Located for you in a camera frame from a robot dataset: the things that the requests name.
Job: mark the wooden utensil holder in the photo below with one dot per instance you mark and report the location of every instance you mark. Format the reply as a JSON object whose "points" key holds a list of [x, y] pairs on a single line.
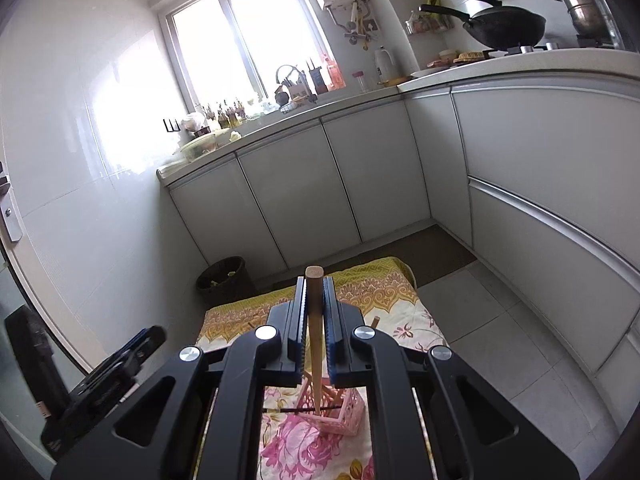
{"points": [[292, 87]]}

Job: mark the black wall hook rack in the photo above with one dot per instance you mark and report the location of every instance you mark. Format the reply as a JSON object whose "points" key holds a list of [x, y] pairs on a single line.
{"points": [[171, 126]]}

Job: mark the dark woven trash bin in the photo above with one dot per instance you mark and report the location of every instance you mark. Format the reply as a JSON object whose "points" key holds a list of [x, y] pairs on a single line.
{"points": [[225, 285]]}

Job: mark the wall spice rack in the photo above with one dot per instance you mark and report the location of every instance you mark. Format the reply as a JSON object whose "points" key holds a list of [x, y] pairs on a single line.
{"points": [[425, 20]]}

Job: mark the pink plastic basket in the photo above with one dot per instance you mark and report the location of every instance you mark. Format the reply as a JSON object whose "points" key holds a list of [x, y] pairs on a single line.
{"points": [[346, 417]]}

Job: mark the water heater pipes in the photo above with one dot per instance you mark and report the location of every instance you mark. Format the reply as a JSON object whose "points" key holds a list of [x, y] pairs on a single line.
{"points": [[356, 25]]}

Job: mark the wooden chopstick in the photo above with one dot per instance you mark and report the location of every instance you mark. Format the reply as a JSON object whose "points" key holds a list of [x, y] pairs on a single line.
{"points": [[375, 323], [315, 310]]}

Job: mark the brown floor mat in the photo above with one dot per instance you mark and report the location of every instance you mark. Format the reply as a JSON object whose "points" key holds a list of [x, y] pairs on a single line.
{"points": [[440, 255]]}

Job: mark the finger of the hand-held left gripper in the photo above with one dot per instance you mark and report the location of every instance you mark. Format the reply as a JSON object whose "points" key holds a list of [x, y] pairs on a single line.
{"points": [[147, 345]]}

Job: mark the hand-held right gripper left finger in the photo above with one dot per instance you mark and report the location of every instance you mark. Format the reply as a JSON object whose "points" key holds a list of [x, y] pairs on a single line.
{"points": [[301, 320]]}

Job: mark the floral printed blanket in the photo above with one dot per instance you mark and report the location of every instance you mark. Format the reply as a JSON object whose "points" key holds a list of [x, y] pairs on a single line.
{"points": [[380, 290]]}

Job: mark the glass bowl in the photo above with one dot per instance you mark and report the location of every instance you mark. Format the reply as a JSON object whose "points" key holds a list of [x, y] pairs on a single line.
{"points": [[197, 147]]}

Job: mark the white base cabinet with drawers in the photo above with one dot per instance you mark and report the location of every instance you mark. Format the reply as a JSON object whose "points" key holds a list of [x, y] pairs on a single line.
{"points": [[540, 160]]}

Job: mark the black wok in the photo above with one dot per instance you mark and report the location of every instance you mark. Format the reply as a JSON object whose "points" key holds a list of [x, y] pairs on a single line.
{"points": [[505, 25]]}

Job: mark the kitchen window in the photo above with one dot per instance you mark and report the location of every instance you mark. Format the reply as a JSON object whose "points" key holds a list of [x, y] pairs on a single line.
{"points": [[240, 40]]}

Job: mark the dark cloth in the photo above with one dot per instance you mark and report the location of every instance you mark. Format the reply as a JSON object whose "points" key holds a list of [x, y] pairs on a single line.
{"points": [[30, 355]]}

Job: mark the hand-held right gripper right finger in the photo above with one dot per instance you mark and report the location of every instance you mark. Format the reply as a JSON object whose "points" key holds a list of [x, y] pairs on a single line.
{"points": [[328, 320]]}

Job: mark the row of small bottles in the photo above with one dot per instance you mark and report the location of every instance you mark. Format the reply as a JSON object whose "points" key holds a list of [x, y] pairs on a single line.
{"points": [[230, 115]]}

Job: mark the white base cabinet with doors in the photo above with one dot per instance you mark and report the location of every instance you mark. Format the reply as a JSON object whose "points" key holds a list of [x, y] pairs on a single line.
{"points": [[295, 185]]}

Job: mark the orange bottle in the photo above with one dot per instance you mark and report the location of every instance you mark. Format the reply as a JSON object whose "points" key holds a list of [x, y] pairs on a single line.
{"points": [[334, 72]]}

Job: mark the white thermos jug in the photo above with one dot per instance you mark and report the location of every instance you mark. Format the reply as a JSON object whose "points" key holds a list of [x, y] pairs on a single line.
{"points": [[385, 65]]}

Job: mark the black knife block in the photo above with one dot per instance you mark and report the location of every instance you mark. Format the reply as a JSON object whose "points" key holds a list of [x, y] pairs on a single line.
{"points": [[317, 77]]}

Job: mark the black chopstick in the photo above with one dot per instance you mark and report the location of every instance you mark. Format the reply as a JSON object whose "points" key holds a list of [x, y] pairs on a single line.
{"points": [[280, 411]]}

